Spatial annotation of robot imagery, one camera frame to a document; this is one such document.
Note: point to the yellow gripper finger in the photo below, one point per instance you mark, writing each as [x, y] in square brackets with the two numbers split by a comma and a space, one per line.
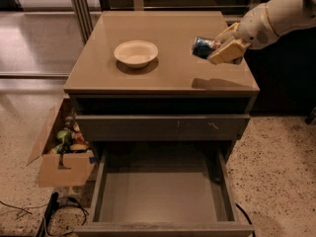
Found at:
[230, 34]
[231, 52]

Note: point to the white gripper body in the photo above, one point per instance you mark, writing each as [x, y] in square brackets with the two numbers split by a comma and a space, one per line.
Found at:
[256, 26]

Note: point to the blue redbull can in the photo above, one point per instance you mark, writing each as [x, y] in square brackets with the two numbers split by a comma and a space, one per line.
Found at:
[203, 48]

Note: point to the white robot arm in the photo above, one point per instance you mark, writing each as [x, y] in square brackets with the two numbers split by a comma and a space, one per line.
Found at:
[287, 16]

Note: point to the grey drawer cabinet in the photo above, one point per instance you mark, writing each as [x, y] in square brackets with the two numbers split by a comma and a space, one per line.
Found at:
[175, 83]

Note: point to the white paper bowl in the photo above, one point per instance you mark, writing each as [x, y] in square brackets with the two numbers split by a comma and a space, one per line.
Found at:
[136, 53]

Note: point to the colourful toys in box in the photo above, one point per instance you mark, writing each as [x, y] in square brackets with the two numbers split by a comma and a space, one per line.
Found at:
[69, 139]

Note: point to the brown cardboard box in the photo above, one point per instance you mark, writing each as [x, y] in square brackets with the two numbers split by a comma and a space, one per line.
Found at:
[56, 170]

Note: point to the black power strip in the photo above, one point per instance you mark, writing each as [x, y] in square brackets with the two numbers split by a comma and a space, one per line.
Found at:
[51, 208]

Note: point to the metal window frame post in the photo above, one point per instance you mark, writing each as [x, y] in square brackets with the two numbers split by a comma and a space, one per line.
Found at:
[83, 16]

